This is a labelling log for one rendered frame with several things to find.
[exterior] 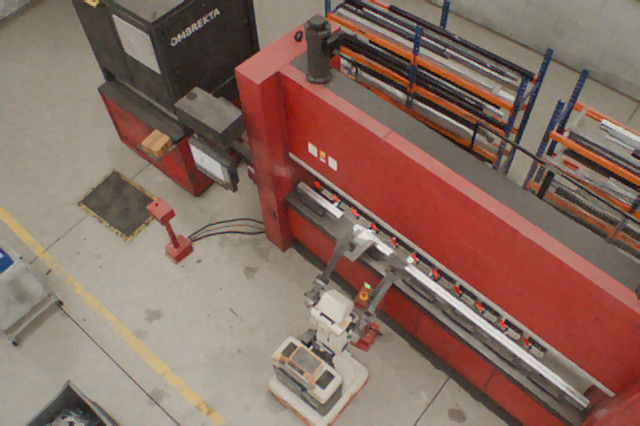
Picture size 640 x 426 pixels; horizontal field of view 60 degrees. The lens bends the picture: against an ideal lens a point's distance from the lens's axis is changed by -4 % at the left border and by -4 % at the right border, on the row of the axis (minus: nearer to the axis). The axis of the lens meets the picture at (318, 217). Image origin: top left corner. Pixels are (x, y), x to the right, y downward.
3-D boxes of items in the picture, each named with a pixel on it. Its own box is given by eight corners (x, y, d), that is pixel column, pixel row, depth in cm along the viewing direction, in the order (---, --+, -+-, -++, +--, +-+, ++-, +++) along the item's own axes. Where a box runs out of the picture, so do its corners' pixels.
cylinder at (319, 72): (299, 75, 401) (295, 20, 362) (324, 57, 411) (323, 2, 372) (334, 98, 388) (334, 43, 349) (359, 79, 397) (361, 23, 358)
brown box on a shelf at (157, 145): (136, 147, 543) (132, 139, 533) (156, 131, 554) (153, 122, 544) (156, 162, 532) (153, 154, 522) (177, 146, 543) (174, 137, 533)
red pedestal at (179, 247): (163, 253, 592) (141, 207, 523) (182, 238, 601) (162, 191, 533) (175, 265, 584) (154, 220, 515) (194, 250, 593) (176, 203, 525)
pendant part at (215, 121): (194, 172, 509) (172, 103, 439) (214, 155, 520) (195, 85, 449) (236, 200, 491) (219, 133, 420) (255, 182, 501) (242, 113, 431)
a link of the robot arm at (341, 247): (332, 246, 402) (345, 253, 401) (340, 235, 412) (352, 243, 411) (310, 286, 430) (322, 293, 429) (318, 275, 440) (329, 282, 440)
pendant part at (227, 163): (195, 168, 494) (187, 140, 464) (205, 159, 499) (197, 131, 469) (234, 194, 477) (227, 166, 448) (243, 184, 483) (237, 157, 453)
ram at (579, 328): (289, 156, 485) (281, 85, 419) (296, 151, 488) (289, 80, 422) (611, 397, 365) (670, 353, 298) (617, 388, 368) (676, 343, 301)
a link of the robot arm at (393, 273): (390, 265, 406) (402, 273, 405) (389, 262, 419) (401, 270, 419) (357, 319, 411) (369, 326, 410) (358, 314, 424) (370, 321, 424)
